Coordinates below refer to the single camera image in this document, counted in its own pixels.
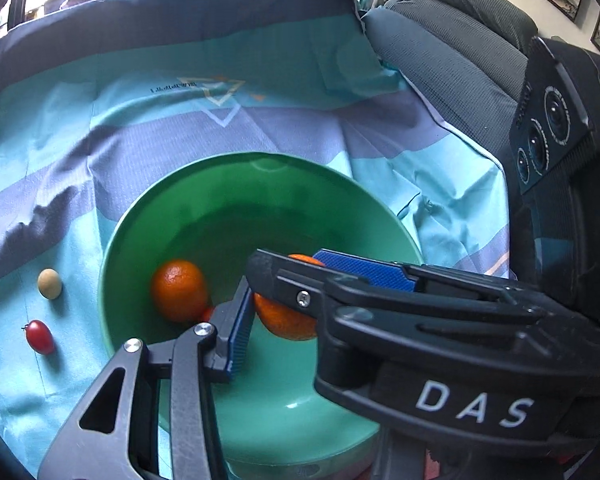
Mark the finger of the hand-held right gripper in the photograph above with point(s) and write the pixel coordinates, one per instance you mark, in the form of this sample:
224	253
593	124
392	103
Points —
365	270
300	290

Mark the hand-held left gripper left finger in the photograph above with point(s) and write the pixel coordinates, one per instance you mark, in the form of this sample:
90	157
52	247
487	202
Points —
237	332

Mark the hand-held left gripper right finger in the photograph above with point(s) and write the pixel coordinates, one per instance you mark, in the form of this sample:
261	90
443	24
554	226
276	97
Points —
400	462

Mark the red cherry tomato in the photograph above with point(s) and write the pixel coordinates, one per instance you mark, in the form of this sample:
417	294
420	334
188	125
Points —
40	337
208	314

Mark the orange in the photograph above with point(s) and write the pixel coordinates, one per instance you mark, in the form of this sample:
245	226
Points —
179	290
285	322

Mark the green bowl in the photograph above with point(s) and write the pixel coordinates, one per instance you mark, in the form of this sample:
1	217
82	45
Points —
280	200

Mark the teal and grey printed blanket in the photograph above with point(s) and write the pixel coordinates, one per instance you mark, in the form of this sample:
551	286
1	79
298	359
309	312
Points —
130	135

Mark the grey armchair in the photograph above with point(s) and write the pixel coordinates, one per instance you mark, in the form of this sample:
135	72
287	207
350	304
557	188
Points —
455	60

